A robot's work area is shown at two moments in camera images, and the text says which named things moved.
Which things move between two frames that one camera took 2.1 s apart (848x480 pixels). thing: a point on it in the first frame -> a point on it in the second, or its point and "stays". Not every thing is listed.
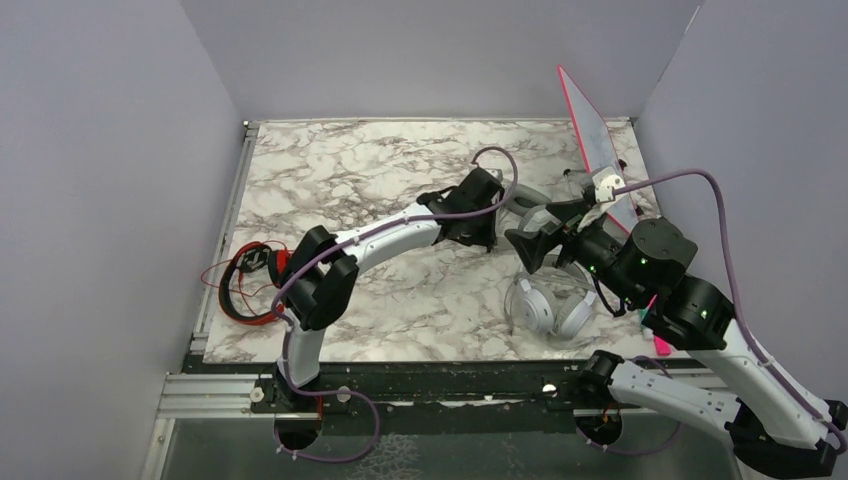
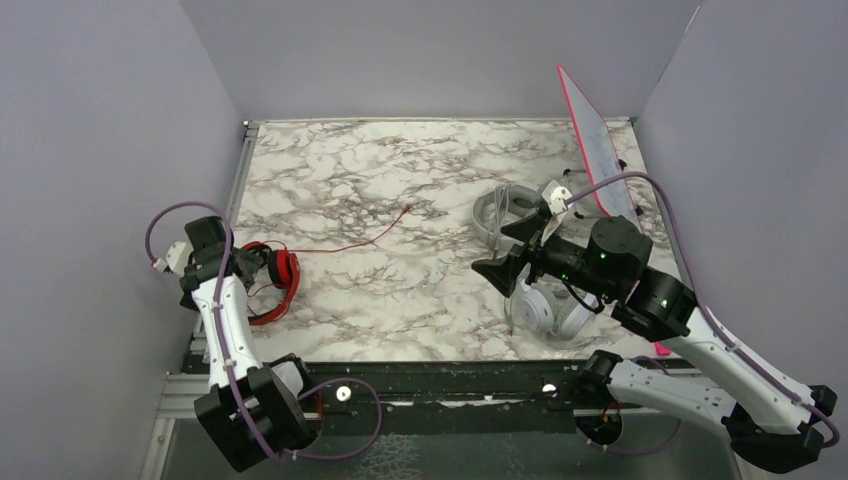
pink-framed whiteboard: x=599 y=150 stays
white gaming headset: x=555 y=304 stays
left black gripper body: x=479 y=231 -> x=252 y=262
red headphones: x=252 y=258 stays
